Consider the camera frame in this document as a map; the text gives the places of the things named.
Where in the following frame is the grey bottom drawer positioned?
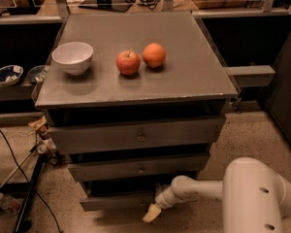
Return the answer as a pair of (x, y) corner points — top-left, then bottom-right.
(80, 175), (173, 211)

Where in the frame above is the grey drawer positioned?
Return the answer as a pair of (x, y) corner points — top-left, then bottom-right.
(80, 175), (173, 211)
(49, 116), (225, 154)
(68, 153), (209, 182)

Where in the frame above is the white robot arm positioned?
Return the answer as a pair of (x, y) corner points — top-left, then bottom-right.
(143, 157), (291, 233)

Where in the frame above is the grey middle drawer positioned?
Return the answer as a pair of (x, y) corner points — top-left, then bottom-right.
(68, 153), (209, 182)

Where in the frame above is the grey top drawer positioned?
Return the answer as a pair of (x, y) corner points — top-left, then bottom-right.
(49, 116), (225, 154)

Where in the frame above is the grey drawer cabinet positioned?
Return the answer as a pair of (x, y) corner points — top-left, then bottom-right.
(30, 11), (239, 203)

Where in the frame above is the snack wrapper pile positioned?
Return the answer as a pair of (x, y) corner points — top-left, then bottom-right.
(28, 116), (58, 165)

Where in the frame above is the black tripod leg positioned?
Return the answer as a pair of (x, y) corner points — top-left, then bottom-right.
(13, 156), (44, 233)

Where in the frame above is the plastic water bottle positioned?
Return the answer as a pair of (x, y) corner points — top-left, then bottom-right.
(0, 192), (20, 215)

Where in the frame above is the red apple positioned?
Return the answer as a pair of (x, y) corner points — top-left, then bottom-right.
(115, 50), (141, 76)

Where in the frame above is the orange fruit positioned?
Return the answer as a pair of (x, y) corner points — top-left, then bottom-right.
(143, 43), (166, 68)

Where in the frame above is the grey side shelf block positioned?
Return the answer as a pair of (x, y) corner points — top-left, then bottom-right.
(225, 65), (275, 87)

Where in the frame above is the white ceramic bowl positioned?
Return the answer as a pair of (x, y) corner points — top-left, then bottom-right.
(51, 42), (93, 76)

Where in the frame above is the small dark bowl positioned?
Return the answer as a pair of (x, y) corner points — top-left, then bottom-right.
(26, 65), (47, 84)

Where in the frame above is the blue white patterned bowl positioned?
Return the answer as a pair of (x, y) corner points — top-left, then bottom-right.
(0, 65), (23, 85)

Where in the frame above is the black monitor stand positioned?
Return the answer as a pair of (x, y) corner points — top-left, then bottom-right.
(79, 0), (133, 13)

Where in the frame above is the black floor cable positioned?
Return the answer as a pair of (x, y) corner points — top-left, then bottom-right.
(0, 116), (63, 233)

